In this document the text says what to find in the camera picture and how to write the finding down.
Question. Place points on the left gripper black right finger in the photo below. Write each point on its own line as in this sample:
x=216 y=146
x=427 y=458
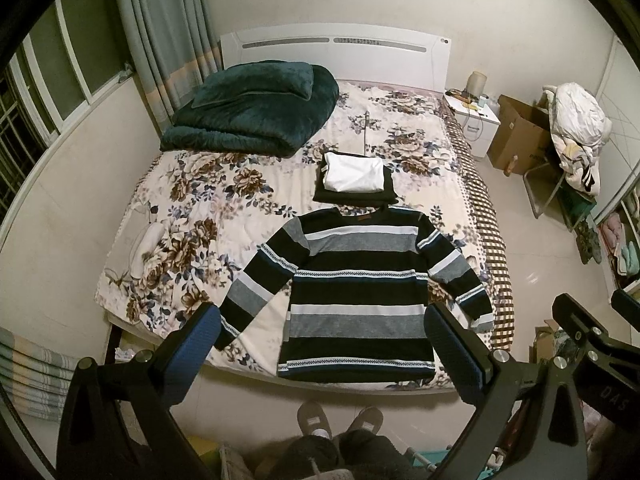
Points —
x=535 y=406

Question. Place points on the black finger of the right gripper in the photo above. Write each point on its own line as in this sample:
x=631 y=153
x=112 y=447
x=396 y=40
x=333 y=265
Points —
x=625 y=304
x=605 y=370

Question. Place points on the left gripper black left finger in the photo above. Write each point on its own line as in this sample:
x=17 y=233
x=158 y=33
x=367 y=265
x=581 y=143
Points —
x=116 y=422

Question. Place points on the black grey striped sweater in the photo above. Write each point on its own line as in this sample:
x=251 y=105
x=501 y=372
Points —
x=359 y=292

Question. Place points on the striped folded cloth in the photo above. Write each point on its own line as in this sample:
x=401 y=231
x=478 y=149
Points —
x=35 y=378

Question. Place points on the brown checkered mattress side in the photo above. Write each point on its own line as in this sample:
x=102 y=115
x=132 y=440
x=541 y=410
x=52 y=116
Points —
x=485 y=218

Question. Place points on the folding chair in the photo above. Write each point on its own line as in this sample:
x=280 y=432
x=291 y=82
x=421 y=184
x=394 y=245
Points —
x=548 y=192

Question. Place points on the right grey slipper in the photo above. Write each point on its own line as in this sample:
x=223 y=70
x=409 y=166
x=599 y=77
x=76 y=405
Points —
x=370 y=419

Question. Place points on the grey slipper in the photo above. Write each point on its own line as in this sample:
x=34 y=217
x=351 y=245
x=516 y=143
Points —
x=312 y=420
x=370 y=419

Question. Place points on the left grey slipper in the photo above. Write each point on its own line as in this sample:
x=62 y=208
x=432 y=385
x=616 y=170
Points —
x=312 y=420

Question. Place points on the brown cardboard box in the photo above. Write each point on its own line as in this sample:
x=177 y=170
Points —
x=523 y=132

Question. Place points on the floral bed sheet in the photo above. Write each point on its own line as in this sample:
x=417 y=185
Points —
x=197 y=218

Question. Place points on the white bedside table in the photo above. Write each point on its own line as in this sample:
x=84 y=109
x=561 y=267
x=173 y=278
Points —
x=479 y=125

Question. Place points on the beige table lamp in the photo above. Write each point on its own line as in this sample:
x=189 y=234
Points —
x=476 y=84

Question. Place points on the white folded shirt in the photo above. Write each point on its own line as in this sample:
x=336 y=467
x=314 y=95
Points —
x=353 y=174

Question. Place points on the white bed headboard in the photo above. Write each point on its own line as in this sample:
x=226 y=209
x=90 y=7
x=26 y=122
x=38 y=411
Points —
x=359 y=52

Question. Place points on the dark green folded blanket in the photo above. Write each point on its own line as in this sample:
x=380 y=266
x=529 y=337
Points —
x=266 y=108

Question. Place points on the grey window curtain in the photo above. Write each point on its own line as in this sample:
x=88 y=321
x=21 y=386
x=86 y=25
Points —
x=174 y=49

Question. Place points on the window with white frame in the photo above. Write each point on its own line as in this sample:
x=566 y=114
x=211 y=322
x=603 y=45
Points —
x=72 y=57

